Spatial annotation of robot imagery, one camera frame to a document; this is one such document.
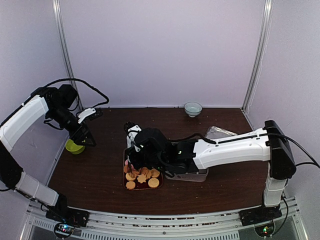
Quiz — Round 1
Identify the leaf shaped tan cookie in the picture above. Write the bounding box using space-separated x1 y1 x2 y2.
136 174 147 184

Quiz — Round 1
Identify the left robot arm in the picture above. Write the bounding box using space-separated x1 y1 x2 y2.
0 84 102 227

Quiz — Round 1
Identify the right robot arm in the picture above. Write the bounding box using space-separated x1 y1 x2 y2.
124 120 297 226

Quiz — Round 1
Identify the green plastic bowl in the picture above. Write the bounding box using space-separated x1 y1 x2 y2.
65 139 86 155

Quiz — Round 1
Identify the dark red cookie tray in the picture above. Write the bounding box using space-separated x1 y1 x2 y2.
123 149 164 191

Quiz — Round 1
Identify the large round tan cookie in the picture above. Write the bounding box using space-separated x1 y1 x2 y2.
147 177 160 189

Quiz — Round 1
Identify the bottom left round cookie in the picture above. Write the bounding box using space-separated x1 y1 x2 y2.
125 180 136 190

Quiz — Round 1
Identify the white divided cookie tin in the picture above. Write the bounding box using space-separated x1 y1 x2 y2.
165 168 209 182

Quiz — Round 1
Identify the pale blue ceramic bowl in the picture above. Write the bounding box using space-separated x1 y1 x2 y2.
183 102 203 118

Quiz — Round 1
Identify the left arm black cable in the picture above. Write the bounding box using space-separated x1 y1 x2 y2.
37 78 110 107

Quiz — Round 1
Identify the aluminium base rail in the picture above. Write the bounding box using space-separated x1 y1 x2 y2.
21 196 310 240

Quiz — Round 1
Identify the right aluminium frame post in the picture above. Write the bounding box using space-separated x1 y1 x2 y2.
242 0 274 113

